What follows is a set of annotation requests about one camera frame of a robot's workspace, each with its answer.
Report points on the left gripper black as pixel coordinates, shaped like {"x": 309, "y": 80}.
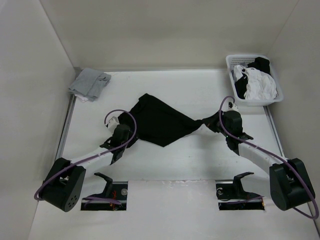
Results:
{"x": 131, "y": 134}

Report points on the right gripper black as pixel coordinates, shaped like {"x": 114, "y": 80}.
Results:
{"x": 210, "y": 121}

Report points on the black tank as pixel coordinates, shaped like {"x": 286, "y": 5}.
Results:
{"x": 263, "y": 65}
{"x": 159, "y": 123}

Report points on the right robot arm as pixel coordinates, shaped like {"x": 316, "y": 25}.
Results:
{"x": 287, "y": 184}

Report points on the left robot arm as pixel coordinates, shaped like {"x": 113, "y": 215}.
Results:
{"x": 70, "y": 181}

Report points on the white tank top in basket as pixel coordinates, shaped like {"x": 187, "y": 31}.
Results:
{"x": 260, "y": 83}

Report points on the folded white tank top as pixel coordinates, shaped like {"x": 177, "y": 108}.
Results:
{"x": 83, "y": 99}

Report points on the folded grey tank top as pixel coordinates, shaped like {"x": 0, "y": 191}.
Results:
{"x": 89, "y": 84}

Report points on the black tank top in basket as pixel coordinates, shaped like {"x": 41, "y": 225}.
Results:
{"x": 263, "y": 65}

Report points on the white plastic laundry basket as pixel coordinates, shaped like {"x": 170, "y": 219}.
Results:
{"x": 235, "y": 59}

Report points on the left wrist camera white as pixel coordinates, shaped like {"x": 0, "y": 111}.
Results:
{"x": 113, "y": 123}

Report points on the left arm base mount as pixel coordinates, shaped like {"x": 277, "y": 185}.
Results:
{"x": 101, "y": 193}

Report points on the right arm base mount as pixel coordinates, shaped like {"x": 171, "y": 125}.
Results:
{"x": 232, "y": 196}

